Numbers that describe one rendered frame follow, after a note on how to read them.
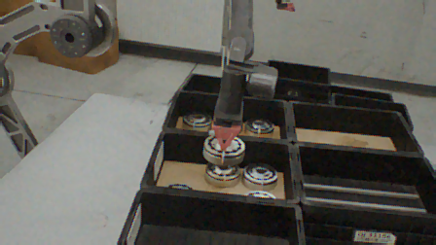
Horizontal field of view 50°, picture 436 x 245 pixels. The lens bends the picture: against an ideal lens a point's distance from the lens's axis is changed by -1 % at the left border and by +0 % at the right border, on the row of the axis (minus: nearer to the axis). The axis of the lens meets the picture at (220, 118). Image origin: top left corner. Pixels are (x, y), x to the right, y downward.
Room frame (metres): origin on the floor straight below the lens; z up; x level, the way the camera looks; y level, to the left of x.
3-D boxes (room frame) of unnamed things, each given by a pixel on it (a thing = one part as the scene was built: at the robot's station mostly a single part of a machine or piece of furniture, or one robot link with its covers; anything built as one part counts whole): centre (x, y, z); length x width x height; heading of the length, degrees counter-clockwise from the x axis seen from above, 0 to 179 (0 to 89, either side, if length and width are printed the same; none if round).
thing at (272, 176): (1.15, -0.13, 0.86); 0.10 x 0.10 x 0.01
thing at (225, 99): (1.01, -0.02, 1.15); 0.10 x 0.07 x 0.07; 178
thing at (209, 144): (1.02, -0.02, 1.02); 0.10 x 0.10 x 0.01
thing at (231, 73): (1.01, -0.03, 1.21); 0.07 x 0.06 x 0.07; 79
